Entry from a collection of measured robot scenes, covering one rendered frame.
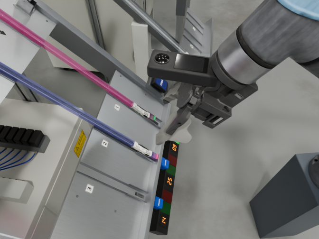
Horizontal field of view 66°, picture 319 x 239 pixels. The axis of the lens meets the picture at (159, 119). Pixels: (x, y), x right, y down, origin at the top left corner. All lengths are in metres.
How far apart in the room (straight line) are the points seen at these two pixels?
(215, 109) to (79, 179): 0.31
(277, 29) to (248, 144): 1.33
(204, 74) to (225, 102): 0.07
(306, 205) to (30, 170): 0.90
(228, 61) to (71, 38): 0.45
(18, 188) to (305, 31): 0.74
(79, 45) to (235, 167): 1.13
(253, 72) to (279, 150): 1.34
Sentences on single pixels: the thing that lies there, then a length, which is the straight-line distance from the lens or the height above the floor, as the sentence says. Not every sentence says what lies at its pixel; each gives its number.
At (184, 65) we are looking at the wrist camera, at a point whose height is 1.06.
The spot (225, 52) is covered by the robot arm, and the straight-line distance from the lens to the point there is 0.36.
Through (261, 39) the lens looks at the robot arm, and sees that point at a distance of 0.33.
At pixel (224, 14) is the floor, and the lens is 2.65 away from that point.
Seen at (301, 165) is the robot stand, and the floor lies 0.55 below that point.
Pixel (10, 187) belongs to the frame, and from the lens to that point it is 0.81.
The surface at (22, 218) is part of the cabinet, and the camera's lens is 0.81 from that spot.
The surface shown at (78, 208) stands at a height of 0.83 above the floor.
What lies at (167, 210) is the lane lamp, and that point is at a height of 0.65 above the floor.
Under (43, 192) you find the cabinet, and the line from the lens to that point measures 0.82.
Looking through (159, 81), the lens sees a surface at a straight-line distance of 0.73.
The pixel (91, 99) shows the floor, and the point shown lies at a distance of 1.81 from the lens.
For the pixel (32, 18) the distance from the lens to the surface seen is 0.66.
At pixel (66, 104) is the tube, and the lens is 0.56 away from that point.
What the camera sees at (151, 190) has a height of 0.73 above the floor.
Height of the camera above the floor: 1.32
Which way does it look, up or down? 54 degrees down
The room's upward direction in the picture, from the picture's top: straight up
